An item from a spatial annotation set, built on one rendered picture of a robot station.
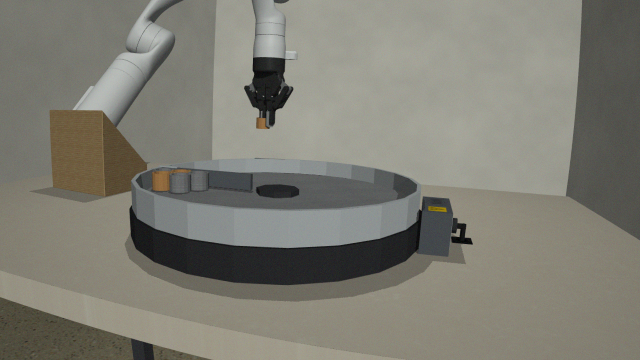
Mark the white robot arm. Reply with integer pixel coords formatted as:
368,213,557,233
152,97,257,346
73,0,298,127

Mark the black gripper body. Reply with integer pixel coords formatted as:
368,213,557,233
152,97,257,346
252,57,286,96

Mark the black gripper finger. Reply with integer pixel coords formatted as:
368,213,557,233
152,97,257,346
265,79,294,128
244,80,267,118

